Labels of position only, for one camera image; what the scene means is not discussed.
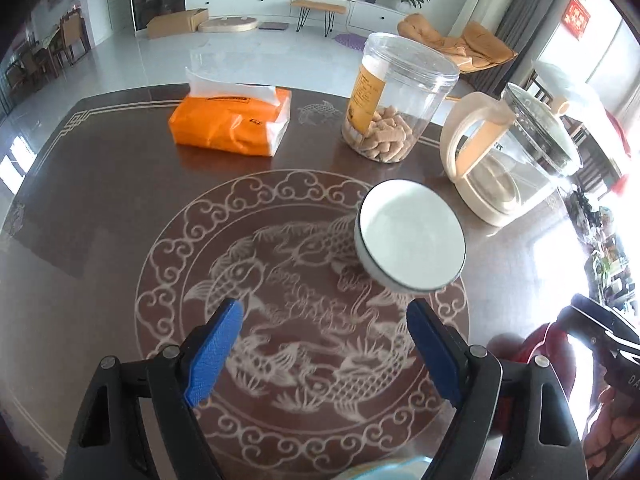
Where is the scalloped blue-centred white bowl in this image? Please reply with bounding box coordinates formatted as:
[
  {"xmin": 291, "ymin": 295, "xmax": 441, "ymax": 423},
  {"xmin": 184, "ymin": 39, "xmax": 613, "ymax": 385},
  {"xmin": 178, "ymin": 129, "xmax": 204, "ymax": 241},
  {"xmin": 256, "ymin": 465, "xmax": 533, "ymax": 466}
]
[{"xmin": 335, "ymin": 456, "xmax": 432, "ymax": 480}]

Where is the white bowl black rim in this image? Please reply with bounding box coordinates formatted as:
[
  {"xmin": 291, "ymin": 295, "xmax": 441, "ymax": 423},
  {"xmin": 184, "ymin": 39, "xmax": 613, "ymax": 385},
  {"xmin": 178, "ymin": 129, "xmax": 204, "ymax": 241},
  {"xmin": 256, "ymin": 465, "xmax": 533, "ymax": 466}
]
[{"xmin": 354, "ymin": 179, "xmax": 466, "ymax": 296}]

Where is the right hand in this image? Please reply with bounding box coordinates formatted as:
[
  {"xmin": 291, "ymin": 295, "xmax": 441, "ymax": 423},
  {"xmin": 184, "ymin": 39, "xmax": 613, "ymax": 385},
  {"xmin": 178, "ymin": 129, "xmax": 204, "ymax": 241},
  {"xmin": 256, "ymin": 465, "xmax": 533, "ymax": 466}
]
[{"xmin": 582, "ymin": 386, "xmax": 639, "ymax": 472}]

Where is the red plate stack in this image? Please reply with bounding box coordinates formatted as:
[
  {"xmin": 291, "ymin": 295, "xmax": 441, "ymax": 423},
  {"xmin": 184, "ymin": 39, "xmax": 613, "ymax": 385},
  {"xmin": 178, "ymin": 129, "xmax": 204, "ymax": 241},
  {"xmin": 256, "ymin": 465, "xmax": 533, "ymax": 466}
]
[{"xmin": 487, "ymin": 322, "xmax": 577, "ymax": 398}]

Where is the orange tissue pack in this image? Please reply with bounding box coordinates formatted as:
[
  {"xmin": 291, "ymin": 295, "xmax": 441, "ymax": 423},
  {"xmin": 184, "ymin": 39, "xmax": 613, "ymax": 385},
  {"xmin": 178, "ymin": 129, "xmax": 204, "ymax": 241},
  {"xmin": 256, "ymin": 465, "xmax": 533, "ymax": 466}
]
[{"xmin": 168, "ymin": 70, "xmax": 292, "ymax": 157}]

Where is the clear plastic snack jar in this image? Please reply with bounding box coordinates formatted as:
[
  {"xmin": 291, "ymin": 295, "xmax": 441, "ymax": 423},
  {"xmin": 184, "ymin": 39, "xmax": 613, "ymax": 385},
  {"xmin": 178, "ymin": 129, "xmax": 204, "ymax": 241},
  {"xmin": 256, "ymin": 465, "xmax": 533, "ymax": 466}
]
[{"xmin": 342, "ymin": 32, "xmax": 460, "ymax": 164}]

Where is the tan lounge chair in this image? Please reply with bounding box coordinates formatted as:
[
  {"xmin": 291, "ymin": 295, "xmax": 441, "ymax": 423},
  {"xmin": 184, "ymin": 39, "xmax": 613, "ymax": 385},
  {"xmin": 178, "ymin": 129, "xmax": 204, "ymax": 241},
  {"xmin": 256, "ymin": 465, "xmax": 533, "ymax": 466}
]
[{"xmin": 397, "ymin": 13, "xmax": 518, "ymax": 74}]

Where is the cardboard box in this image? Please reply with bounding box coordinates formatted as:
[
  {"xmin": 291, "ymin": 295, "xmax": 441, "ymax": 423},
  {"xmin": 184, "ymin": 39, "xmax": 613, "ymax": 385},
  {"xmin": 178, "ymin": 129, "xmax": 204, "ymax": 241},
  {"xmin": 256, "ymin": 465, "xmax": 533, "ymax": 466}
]
[{"xmin": 146, "ymin": 9, "xmax": 208, "ymax": 39}]

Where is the wooden dining chair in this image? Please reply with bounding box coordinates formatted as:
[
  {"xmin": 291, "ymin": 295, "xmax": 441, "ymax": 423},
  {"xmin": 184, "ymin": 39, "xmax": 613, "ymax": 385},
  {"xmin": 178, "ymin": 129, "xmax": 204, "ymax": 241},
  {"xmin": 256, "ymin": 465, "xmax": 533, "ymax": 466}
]
[{"xmin": 51, "ymin": 8, "xmax": 91, "ymax": 65}]

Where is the wooden bench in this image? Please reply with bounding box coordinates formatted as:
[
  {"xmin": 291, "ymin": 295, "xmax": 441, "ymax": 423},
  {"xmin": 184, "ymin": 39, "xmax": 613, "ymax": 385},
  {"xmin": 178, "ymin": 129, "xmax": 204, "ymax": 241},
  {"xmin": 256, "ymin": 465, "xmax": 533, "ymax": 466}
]
[{"xmin": 291, "ymin": 0, "xmax": 347, "ymax": 37}]

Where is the white tv cabinet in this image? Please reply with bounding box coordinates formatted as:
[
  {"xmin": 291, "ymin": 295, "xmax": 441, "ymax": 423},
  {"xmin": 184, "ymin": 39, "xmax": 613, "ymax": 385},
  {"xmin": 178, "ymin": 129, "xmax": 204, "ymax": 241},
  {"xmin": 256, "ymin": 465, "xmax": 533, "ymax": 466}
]
[{"xmin": 184, "ymin": 0, "xmax": 407, "ymax": 36}]

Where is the glass kettle cream handle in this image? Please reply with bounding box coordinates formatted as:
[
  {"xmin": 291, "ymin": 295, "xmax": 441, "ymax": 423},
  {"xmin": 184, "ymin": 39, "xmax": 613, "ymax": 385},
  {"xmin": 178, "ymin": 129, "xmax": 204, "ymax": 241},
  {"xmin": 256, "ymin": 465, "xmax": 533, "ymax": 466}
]
[{"xmin": 439, "ymin": 84, "xmax": 582, "ymax": 228}]

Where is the red wall decoration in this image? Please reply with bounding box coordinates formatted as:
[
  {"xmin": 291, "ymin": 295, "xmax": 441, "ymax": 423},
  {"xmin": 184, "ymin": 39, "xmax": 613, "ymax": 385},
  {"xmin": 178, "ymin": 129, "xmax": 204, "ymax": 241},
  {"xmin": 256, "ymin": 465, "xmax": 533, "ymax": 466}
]
[{"xmin": 561, "ymin": 0, "xmax": 590, "ymax": 40}]

